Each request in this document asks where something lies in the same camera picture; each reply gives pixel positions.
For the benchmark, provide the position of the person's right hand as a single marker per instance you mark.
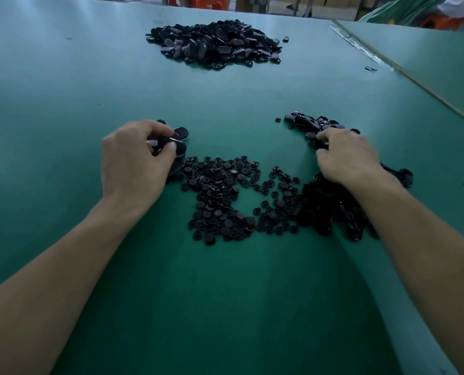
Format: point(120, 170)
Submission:
point(349, 160)

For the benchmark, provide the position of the person's left hand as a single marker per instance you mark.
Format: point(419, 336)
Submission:
point(134, 172)

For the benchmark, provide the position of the pile of black oval shells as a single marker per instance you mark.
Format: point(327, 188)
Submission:
point(326, 211)

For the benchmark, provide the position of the pile of small black buttons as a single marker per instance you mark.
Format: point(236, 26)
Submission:
point(224, 199)

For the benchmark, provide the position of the person's right forearm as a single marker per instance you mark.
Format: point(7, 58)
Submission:
point(427, 261)

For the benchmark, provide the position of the person's left forearm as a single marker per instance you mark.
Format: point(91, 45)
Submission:
point(52, 297)

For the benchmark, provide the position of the small black plastic scrap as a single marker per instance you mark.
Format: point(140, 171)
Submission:
point(370, 69)

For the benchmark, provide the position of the green striped bag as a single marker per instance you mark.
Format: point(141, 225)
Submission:
point(400, 10)

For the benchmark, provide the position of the red plastic stool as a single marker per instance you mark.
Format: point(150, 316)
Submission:
point(210, 2)
point(441, 22)

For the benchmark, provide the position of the small open cardboard box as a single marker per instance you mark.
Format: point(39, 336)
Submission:
point(253, 4)

